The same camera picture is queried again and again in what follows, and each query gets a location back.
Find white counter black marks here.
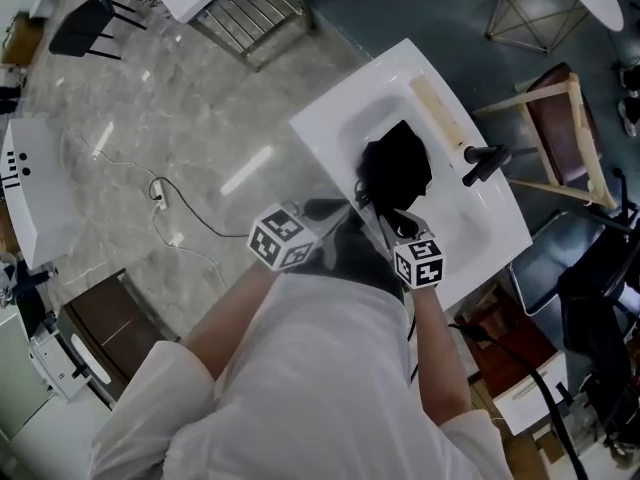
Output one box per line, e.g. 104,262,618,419
0,114,73,272

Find wooden chair brown seat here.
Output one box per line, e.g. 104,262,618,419
471,61,620,212

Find dark chair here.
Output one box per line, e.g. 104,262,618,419
47,0,150,63

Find black sink faucet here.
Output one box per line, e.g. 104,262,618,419
461,143,539,188

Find white power strip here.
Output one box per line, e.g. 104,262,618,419
149,177,170,213

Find grey metal cabinet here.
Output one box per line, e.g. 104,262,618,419
0,307,52,440

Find white floor cable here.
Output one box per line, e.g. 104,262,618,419
149,207,227,300

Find person's dark trousers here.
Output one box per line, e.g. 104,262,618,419
319,212,408,302

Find white low cabinet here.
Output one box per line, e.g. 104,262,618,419
491,352,573,437

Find black floor cable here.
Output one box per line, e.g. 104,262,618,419
149,174,254,240

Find person's white shirt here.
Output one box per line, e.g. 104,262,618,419
89,271,514,480

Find gold wire table base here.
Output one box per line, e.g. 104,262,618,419
483,0,593,56

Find black cloth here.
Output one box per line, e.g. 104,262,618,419
351,119,436,222

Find dark brown cabinet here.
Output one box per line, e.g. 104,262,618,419
59,266,183,412

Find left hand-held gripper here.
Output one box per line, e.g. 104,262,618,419
247,196,352,273

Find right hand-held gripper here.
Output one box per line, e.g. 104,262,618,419
378,210,446,290

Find person's left forearm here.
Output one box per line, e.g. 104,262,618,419
179,262,284,385

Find grey folding chair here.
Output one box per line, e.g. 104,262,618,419
508,209,629,318

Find small white box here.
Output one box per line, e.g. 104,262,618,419
26,0,59,20

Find white sink basin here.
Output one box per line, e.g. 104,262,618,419
288,37,534,315

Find beige wooden strip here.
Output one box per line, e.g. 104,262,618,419
408,74,468,151

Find black office chair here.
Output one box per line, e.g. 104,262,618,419
555,167,640,465

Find white drawer unit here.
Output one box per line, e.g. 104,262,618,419
26,328,94,404

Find cardboard box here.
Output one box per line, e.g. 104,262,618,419
0,9,47,67

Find person's right forearm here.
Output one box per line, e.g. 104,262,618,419
409,283,474,430

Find thick black hose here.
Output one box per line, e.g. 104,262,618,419
448,318,594,480

